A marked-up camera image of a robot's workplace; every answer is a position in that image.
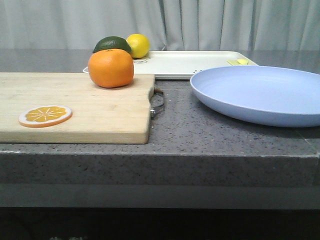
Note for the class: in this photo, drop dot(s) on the grey curtain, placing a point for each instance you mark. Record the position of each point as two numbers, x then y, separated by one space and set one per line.
174 25

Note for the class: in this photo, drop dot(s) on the yellow plastic fork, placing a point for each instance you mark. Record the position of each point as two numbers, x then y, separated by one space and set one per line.
242 61

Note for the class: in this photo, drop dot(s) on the green lime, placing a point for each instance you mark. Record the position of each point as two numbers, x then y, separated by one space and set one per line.
112 42

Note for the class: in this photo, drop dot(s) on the yellow plastic knife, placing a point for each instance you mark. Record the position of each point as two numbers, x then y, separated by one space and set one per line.
234 62

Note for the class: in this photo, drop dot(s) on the orange slice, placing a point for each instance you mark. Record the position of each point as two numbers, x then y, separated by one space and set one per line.
45 116

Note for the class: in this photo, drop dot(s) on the light blue plate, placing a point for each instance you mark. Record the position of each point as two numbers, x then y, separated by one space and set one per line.
265 95

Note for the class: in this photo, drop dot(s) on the metal cutting board handle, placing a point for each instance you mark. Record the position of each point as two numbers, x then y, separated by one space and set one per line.
157 102

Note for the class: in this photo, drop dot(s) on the yellow lemon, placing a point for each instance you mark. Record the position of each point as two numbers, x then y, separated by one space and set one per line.
139 45

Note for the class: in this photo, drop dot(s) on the orange fruit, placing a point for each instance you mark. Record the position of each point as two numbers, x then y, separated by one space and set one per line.
111 68

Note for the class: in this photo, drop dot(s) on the white rectangular tray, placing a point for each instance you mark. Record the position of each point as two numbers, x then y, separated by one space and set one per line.
182 65

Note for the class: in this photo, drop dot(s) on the wooden cutting board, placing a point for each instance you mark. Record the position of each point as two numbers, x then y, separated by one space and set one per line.
99 115

